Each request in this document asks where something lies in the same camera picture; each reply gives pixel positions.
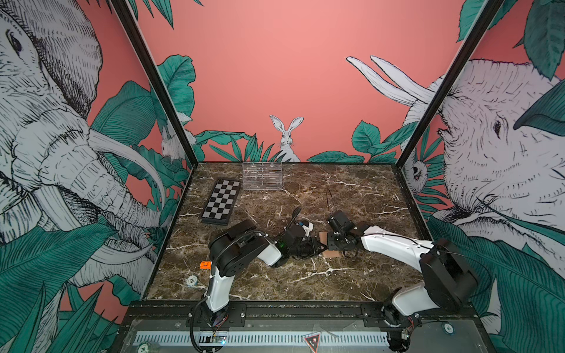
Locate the black corner frame post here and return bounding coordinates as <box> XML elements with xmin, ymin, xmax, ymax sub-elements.
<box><xmin>395</xmin><ymin>0</ymin><xmax>504</xmax><ymax>169</ymax></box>
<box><xmin>110</xmin><ymin>0</ymin><xmax>199</xmax><ymax>169</ymax></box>

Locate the black front mounting rail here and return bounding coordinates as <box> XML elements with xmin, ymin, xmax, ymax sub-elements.
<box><xmin>119</xmin><ymin>300</ymin><xmax>483</xmax><ymax>334</ymax></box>

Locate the round white sticker on table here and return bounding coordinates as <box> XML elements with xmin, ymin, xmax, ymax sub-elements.
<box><xmin>185</xmin><ymin>275</ymin><xmax>199</xmax><ymax>288</ymax></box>

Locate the red triangle warning sticker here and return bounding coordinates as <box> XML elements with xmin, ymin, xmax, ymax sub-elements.
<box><xmin>303</xmin><ymin>332</ymin><xmax>322</xmax><ymax>353</ymax></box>

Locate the black corner frame post left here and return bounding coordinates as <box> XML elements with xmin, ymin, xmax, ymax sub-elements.
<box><xmin>110</xmin><ymin>0</ymin><xmax>199</xmax><ymax>169</ymax></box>

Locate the small orange block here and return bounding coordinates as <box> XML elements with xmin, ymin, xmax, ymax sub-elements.
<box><xmin>200</xmin><ymin>261</ymin><xmax>212</xmax><ymax>270</ymax></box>

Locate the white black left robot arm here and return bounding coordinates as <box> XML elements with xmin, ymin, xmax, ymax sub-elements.
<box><xmin>205</xmin><ymin>219</ymin><xmax>328</xmax><ymax>313</ymax></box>

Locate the black white checkered board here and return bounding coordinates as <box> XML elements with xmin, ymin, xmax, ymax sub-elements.
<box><xmin>200</xmin><ymin>178</ymin><xmax>242</xmax><ymax>226</ymax></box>

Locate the white perforated cable tray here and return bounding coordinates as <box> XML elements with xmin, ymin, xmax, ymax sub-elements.
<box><xmin>132</xmin><ymin>331</ymin><xmax>388</xmax><ymax>347</ymax></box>

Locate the black corner frame post right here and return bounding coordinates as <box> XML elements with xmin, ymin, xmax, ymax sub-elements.
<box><xmin>395</xmin><ymin>0</ymin><xmax>504</xmax><ymax>169</ymax></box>

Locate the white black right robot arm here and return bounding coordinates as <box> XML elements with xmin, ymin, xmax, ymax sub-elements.
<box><xmin>328</xmin><ymin>225</ymin><xmax>479</xmax><ymax>327</ymax></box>

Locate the clear acrylic organizer box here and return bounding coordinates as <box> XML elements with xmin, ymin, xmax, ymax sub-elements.
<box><xmin>242</xmin><ymin>162</ymin><xmax>284</xmax><ymax>191</ymax></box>

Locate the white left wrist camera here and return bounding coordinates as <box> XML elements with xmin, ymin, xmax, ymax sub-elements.
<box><xmin>296</xmin><ymin>222</ymin><xmax>314</xmax><ymax>238</ymax></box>

